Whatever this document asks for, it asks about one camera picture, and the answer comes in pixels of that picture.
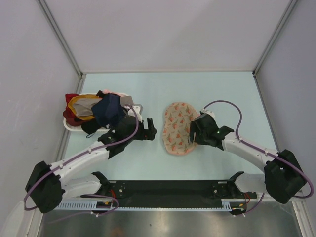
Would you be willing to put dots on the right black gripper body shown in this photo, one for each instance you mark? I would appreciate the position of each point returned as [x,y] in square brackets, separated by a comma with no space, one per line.
[201,137]

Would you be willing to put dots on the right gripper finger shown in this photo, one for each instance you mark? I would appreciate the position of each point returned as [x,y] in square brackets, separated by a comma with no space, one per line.
[191,138]
[192,128]

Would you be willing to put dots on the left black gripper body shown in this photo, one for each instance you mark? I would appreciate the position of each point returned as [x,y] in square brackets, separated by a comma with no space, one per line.
[142,134]

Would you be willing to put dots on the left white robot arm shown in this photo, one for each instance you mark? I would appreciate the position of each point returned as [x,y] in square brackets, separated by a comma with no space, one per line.
[50,184]

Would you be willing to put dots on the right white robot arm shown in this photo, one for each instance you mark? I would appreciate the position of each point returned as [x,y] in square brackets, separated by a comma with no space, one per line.
[282,175]

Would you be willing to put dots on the black garment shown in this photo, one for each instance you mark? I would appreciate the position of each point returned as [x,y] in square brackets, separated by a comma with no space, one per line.
[90,128]

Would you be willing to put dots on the pink garment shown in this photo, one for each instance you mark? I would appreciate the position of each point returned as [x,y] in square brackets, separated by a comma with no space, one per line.
[106,91]

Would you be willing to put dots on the red garment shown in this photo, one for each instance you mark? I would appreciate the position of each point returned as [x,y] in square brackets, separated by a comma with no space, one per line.
[70,117]

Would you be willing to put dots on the white plastic basket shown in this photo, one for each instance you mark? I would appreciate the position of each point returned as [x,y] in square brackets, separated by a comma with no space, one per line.
[78,128]

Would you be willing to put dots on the yellow garment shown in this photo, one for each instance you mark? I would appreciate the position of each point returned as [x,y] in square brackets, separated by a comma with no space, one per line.
[82,105]

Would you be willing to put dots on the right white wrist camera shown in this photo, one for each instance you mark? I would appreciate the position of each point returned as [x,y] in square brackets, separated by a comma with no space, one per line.
[206,111]

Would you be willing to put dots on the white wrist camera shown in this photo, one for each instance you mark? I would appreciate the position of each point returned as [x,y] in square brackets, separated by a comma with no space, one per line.
[135,110]
[206,111]

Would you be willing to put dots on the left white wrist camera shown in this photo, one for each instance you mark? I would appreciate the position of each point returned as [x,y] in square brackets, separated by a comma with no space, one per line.
[135,110]

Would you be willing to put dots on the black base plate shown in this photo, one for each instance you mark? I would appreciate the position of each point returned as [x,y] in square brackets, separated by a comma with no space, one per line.
[174,193]

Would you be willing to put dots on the white cable duct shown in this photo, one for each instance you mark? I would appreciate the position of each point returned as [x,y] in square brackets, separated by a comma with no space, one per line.
[104,205]

